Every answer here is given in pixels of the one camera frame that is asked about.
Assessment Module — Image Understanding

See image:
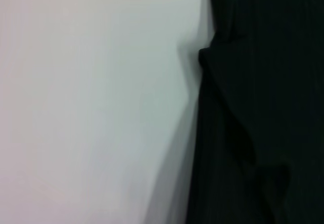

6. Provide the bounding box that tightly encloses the black shirt with white print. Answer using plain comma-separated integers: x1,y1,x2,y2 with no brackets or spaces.
186,0,324,224

